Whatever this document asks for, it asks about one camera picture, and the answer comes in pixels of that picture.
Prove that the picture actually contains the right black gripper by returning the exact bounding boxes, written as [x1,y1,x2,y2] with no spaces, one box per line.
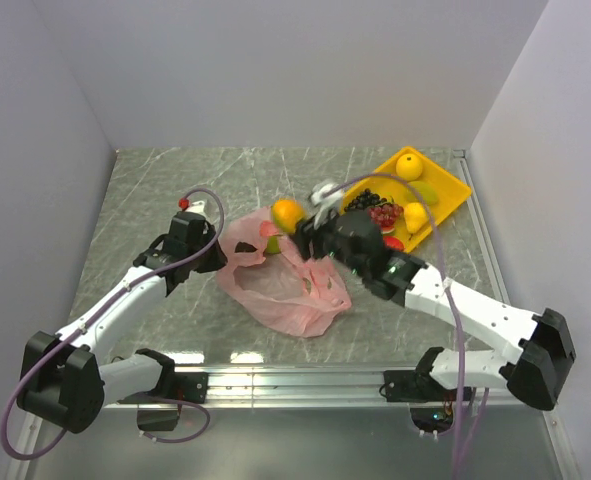
[291,203,369,276]

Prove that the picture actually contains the green apple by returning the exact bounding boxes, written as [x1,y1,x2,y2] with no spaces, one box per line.
[264,236,281,255]

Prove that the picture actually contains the pink plastic bag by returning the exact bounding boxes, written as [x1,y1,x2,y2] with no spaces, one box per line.
[216,207,352,338]

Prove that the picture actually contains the yellow pear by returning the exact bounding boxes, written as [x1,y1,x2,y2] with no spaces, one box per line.
[403,202,429,235]

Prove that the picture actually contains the yellow apple with stem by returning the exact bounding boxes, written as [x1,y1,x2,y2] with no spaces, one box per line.
[395,153,424,182]

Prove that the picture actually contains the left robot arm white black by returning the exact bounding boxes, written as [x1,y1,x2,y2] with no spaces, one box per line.
[16,201,226,433]

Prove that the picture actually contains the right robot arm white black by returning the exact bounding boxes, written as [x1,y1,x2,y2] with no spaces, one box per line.
[290,212,576,411]

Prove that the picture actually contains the dark purple grape bunch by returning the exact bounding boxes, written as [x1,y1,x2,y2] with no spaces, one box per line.
[344,189,391,212]

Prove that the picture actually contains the watermelon slice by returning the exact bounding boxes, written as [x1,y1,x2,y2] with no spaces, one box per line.
[380,226,396,235]

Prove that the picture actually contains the red grape bunch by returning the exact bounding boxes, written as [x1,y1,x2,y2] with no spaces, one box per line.
[368,203,403,231]

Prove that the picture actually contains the red strawberry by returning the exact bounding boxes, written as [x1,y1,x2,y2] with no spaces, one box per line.
[384,236,405,252]

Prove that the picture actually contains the yellow plastic tray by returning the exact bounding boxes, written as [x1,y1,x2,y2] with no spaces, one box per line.
[341,147,471,252]

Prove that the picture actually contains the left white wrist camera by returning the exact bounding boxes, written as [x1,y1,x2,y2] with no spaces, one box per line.
[178,198,209,217]

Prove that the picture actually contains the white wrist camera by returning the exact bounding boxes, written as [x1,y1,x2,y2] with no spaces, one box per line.
[309,181,344,229]
[178,198,209,217]

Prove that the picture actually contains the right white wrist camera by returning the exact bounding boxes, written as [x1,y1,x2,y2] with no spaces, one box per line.
[309,181,344,229]

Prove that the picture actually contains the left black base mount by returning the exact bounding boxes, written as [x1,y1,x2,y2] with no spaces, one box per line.
[118,372,211,444]

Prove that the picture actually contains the aluminium rail frame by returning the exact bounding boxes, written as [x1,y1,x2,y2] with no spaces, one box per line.
[4,148,584,480]

